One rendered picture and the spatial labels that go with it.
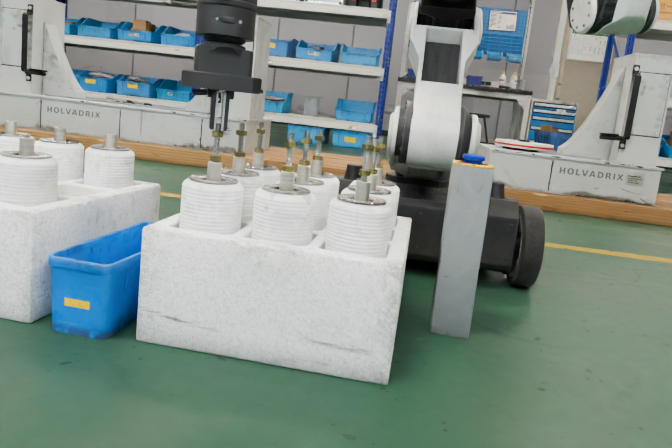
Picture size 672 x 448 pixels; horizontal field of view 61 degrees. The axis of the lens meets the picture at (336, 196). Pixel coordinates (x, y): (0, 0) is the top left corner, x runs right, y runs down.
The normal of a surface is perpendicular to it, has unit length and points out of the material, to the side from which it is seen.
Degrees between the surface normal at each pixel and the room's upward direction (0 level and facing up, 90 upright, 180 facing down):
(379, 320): 90
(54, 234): 90
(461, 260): 90
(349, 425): 0
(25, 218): 90
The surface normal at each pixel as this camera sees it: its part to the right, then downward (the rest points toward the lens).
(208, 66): 0.28, 0.18
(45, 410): 0.11, -0.98
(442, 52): -0.06, -0.32
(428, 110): -0.02, -0.54
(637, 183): -0.12, 0.14
